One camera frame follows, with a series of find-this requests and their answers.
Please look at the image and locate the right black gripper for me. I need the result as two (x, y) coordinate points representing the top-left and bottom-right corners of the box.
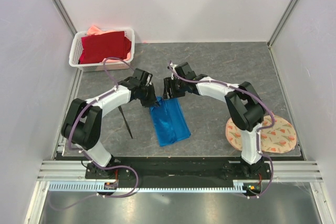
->
(162, 76), (186, 100)

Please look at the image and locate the blue cloth napkin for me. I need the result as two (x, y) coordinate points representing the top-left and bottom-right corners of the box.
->
(150, 97), (191, 147)

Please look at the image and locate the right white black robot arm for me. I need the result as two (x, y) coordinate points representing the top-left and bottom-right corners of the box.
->
(163, 74), (265, 179)

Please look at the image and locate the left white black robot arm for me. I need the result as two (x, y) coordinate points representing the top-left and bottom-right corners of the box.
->
(61, 77), (159, 178)

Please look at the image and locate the red cloth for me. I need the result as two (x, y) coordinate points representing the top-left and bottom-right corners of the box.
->
(79, 31), (131, 64)

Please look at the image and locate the pink cloth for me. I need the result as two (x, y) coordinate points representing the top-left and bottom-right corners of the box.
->
(87, 25), (116, 36)

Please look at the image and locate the white plastic basket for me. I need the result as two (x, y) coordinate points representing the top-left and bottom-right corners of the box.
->
(69, 26), (135, 71)

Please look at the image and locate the floral round pot holder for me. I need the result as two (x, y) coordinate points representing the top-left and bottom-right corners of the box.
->
(225, 115), (297, 154)

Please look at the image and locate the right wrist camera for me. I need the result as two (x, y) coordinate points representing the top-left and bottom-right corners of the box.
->
(175, 62), (196, 80)

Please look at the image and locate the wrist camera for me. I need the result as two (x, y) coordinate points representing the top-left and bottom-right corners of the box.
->
(132, 68), (153, 86)
(175, 62), (196, 80)

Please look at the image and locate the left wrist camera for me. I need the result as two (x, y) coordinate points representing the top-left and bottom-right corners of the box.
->
(132, 68), (153, 86)

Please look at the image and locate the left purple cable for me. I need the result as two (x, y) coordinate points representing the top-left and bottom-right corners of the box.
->
(48, 57), (140, 210)

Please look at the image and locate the purple cable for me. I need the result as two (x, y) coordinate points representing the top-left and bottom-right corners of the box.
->
(167, 60), (276, 198)
(48, 57), (140, 210)

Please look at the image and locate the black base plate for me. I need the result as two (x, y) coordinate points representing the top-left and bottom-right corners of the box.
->
(85, 156), (272, 180)

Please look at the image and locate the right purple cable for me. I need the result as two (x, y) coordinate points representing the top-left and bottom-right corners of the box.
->
(167, 60), (276, 198)

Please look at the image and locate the grey slotted cable duct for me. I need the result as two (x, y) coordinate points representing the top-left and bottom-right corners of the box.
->
(48, 180), (249, 193)

